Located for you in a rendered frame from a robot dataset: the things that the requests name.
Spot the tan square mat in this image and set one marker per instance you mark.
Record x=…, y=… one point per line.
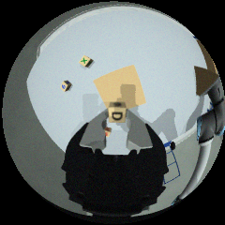
x=121, y=85

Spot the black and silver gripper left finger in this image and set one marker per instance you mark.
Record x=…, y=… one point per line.
x=87, y=139

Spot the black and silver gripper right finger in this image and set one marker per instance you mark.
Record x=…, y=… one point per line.
x=144, y=139

